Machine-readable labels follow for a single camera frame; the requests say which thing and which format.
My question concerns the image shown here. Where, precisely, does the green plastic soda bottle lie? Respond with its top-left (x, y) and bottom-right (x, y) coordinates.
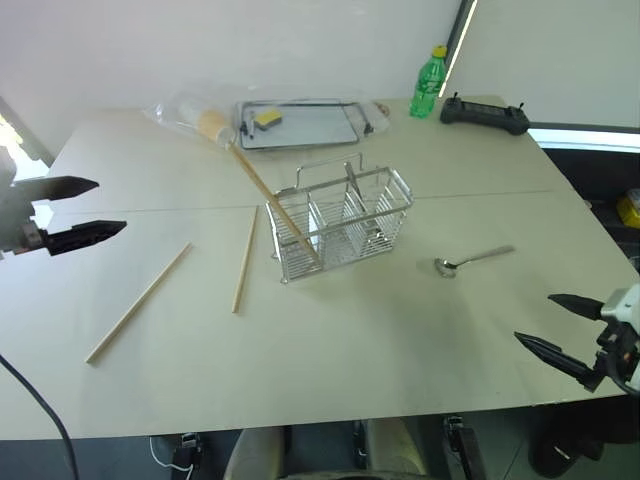
top-left (408, 44), bottom-right (449, 120)

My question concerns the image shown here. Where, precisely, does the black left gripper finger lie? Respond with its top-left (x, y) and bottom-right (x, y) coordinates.
top-left (10, 175), bottom-right (100, 203)
top-left (45, 220), bottom-right (128, 258)

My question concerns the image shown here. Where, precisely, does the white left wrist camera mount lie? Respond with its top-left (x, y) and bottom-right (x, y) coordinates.
top-left (0, 147), bottom-right (40, 257)

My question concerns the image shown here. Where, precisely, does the dark rounded shape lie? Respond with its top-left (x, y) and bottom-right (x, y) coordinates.
top-left (528, 427), bottom-right (619, 479)

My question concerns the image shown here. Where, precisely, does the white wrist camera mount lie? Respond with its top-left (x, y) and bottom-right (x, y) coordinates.
top-left (599, 283), bottom-right (640, 327)
top-left (0, 147), bottom-right (40, 257)

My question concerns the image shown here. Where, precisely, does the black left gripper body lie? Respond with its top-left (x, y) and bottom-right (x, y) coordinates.
top-left (18, 223), bottom-right (52, 257)

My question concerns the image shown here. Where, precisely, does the silver metal spoon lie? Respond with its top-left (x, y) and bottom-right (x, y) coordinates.
top-left (432, 244), bottom-right (517, 280)

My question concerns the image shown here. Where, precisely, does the long wooden chopstick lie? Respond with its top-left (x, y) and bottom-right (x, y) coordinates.
top-left (84, 241), bottom-right (194, 365)
top-left (230, 204), bottom-right (260, 316)
top-left (225, 142), bottom-right (323, 266)

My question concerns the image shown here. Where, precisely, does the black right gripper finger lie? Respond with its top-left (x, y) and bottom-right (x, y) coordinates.
top-left (547, 293), bottom-right (606, 322)
top-left (513, 331), bottom-right (602, 393)

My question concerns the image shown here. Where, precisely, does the silver metal tray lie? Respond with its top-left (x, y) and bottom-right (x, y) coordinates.
top-left (234, 98), bottom-right (377, 152)

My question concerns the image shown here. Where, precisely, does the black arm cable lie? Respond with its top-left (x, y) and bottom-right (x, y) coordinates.
top-left (613, 372), bottom-right (640, 399)
top-left (0, 353), bottom-right (80, 480)

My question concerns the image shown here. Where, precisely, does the black strap with buckle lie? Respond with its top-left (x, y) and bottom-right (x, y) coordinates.
top-left (442, 413), bottom-right (487, 480)
top-left (171, 431), bottom-right (204, 480)

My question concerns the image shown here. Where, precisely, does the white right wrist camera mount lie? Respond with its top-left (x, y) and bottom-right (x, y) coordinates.
top-left (599, 283), bottom-right (640, 327)

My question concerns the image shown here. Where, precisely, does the yellow object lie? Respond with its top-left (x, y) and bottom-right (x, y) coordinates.
top-left (614, 187), bottom-right (640, 226)

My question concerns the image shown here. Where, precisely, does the black remote controller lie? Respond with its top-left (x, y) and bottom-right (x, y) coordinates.
top-left (438, 91), bottom-right (532, 137)

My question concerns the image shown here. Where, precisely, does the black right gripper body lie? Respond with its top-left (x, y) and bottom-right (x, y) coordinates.
top-left (594, 318), bottom-right (640, 390)

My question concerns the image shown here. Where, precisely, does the thin white cable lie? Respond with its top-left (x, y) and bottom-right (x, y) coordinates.
top-left (148, 435), bottom-right (195, 473)

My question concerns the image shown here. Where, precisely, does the beige chair seat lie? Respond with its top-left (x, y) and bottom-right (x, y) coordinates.
top-left (223, 417), bottom-right (429, 480)

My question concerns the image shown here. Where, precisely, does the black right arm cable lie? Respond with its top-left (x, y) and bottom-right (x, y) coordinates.
top-left (613, 372), bottom-right (640, 399)

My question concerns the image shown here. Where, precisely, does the silver wire cutlery basket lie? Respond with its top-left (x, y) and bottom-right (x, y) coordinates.
top-left (263, 152), bottom-right (416, 286)

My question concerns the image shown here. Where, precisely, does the yellow sponge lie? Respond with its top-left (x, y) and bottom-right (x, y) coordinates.
top-left (253, 108), bottom-right (284, 133)

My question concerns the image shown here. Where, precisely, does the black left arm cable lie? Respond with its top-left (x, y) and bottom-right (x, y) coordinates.
top-left (0, 353), bottom-right (80, 480)

